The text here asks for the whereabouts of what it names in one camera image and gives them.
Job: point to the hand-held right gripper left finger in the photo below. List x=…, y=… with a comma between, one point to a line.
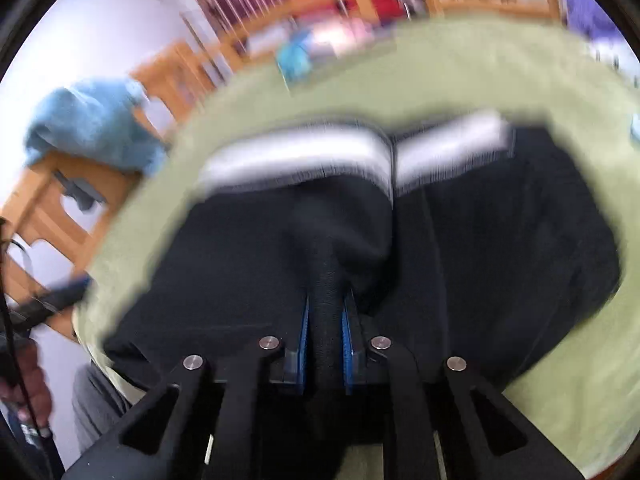
x=301, y=350

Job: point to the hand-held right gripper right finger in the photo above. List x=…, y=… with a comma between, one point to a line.
x=347, y=350

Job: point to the black pants with white stripe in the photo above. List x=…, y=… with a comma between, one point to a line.
x=500, y=240

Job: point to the person's left hand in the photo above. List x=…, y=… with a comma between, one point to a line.
x=32, y=385

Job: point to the person's leg in grey trousers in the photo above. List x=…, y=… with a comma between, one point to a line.
x=97, y=405

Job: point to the grey-blue cloth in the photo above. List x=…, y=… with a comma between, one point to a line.
x=77, y=190

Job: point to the blue plush blanket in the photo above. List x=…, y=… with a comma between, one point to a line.
x=90, y=120

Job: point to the blue and white plush toy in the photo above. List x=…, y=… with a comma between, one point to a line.
x=296, y=57

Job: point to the green fleece blanket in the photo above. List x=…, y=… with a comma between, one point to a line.
x=475, y=70

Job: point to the red object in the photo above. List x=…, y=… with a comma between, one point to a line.
x=385, y=2

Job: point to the light blue object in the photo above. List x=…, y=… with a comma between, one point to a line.
x=636, y=127

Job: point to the purple plush toy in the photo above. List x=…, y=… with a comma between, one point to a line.
x=590, y=5

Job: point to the wooden bed frame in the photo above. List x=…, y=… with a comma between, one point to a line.
x=45, y=200

